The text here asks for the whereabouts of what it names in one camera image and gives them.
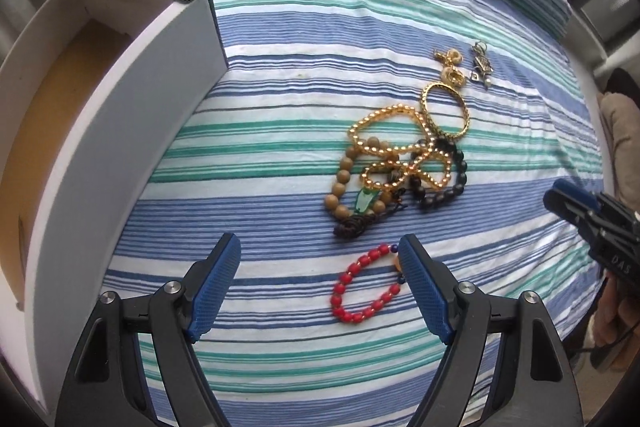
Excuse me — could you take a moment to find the tan wooden bead bracelet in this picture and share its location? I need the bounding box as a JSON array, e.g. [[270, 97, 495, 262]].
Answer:
[[324, 136, 388, 222]]

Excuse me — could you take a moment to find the black bead bracelet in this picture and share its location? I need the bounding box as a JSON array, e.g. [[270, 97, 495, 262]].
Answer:
[[407, 138, 469, 212]]

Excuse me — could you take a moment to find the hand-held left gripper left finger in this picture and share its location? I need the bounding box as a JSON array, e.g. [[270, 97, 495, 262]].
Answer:
[[55, 233, 242, 427]]

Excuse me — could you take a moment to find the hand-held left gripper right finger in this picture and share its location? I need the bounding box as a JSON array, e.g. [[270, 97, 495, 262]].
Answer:
[[397, 234, 583, 427]]

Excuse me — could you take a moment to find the striped bedsheet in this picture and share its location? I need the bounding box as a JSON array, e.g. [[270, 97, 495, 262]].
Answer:
[[80, 0, 608, 427]]

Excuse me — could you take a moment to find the red bead bracelet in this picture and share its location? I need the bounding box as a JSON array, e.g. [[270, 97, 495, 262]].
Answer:
[[329, 243, 407, 325]]

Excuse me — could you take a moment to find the beige cloth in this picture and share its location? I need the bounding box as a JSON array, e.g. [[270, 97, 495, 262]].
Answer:
[[597, 89, 640, 202]]

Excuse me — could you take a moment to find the brown knotted cord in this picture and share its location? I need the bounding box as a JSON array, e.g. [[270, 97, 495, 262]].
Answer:
[[333, 202, 408, 239]]

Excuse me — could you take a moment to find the gold bangle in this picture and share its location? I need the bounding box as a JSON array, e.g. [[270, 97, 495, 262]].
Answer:
[[421, 82, 471, 140]]

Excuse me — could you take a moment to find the person's right hand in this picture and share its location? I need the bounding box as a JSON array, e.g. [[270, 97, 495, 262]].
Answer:
[[592, 274, 640, 358]]

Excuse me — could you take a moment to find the green pendant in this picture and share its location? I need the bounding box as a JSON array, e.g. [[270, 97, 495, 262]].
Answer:
[[352, 188, 375, 214]]

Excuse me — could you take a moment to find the gold bead chain bracelet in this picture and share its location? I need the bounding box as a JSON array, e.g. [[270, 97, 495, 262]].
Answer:
[[347, 104, 453, 202]]

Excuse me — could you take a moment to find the white cardboard box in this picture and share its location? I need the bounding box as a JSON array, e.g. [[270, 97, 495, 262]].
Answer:
[[0, 0, 229, 413]]

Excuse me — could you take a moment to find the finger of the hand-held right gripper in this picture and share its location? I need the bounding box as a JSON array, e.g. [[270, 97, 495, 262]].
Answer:
[[543, 179, 601, 228]]

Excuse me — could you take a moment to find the silver charm keychain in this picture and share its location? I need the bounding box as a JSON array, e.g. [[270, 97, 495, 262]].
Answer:
[[469, 41, 496, 90]]

